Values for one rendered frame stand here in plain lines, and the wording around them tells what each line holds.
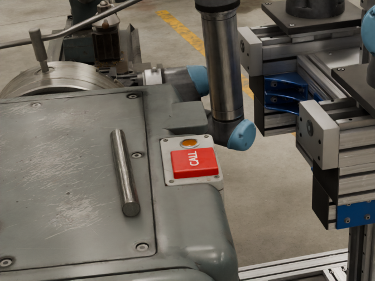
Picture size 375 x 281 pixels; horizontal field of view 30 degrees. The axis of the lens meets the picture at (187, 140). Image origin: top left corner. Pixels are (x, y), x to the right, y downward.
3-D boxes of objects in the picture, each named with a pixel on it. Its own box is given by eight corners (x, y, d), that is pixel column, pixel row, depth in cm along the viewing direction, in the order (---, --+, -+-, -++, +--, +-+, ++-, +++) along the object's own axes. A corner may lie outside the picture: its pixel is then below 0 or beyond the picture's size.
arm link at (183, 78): (210, 103, 166) (208, 70, 162) (164, 108, 165) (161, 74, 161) (206, 91, 173) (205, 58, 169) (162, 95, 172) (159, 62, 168)
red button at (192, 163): (219, 180, 93) (218, 166, 92) (174, 184, 93) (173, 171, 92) (213, 158, 98) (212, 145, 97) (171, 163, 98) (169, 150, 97)
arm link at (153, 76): (163, 105, 165) (161, 73, 161) (144, 106, 165) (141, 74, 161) (162, 92, 171) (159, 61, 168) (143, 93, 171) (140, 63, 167)
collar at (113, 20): (120, 27, 192) (119, 16, 191) (91, 29, 192) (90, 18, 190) (120, 18, 199) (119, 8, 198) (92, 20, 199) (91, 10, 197)
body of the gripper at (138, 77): (95, 96, 172) (144, 92, 172) (94, 111, 164) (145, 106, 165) (91, 67, 168) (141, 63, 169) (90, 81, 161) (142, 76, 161)
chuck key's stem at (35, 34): (43, 87, 135) (27, 32, 130) (44, 83, 137) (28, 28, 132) (54, 86, 135) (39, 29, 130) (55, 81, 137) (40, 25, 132)
